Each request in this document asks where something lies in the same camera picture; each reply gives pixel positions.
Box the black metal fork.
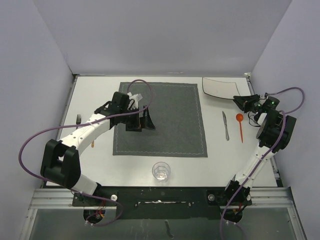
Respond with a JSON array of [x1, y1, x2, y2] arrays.
[[75, 114, 82, 125]]

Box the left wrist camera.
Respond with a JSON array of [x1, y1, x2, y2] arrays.
[[127, 92, 143, 111]]

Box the silver table knife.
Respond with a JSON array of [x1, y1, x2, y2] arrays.
[[222, 111, 230, 141]]

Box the purple cable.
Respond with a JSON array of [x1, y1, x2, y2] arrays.
[[219, 86, 306, 240], [19, 79, 155, 228]]

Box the aluminium frame rail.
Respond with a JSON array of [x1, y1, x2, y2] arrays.
[[29, 187, 293, 210]]

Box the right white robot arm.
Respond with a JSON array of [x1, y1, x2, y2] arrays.
[[222, 94, 297, 205]]

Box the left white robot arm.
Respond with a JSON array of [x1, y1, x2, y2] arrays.
[[40, 91, 156, 206]]

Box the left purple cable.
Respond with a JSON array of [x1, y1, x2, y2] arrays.
[[19, 79, 155, 228]]

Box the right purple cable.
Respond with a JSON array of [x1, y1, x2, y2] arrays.
[[219, 86, 306, 240]]

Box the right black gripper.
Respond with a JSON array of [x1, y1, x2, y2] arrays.
[[233, 94, 264, 113]]

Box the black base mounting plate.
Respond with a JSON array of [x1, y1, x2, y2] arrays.
[[71, 186, 252, 223]]

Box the white rectangular plate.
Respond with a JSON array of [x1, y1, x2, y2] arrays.
[[202, 77, 240, 100]]

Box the clear drinking glass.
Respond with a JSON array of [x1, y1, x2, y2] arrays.
[[152, 161, 171, 183]]

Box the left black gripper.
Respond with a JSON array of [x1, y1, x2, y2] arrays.
[[119, 105, 155, 132]]

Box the orange plastic spoon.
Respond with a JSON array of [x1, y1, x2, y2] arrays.
[[236, 113, 244, 143]]

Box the grey cloth placemat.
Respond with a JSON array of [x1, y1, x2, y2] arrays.
[[113, 82, 208, 158]]

